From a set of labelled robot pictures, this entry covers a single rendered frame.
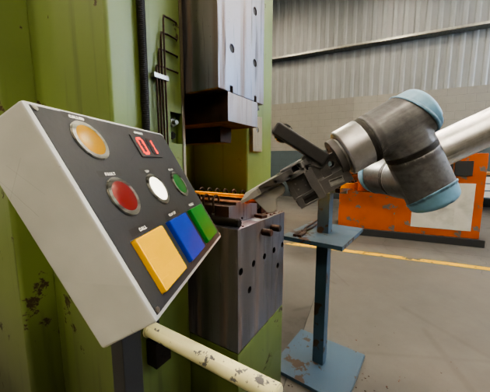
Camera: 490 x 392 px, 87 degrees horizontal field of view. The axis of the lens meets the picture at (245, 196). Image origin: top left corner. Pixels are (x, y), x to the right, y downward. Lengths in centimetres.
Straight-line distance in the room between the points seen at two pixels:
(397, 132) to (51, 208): 51
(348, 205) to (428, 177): 391
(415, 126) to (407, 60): 839
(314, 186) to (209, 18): 66
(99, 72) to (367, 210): 408
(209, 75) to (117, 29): 27
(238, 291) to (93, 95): 73
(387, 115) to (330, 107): 813
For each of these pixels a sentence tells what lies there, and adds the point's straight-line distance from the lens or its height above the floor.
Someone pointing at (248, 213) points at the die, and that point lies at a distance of 102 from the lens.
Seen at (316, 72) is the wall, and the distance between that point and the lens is 897.
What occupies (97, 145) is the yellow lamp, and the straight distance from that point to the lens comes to 40.
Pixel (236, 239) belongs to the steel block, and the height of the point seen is 88.
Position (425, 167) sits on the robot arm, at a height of 113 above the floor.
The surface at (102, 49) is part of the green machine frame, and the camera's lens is 84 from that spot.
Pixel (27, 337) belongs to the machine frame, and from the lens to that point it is 130.
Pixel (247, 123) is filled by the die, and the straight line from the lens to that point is 100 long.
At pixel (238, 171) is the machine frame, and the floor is 109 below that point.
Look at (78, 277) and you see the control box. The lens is 36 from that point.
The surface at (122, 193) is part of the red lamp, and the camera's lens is 38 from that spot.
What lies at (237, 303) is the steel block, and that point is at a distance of 96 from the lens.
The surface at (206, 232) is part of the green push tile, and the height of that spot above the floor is 99.
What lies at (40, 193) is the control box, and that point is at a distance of 36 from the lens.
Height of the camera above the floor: 113
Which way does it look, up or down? 7 degrees down
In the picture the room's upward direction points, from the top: straight up
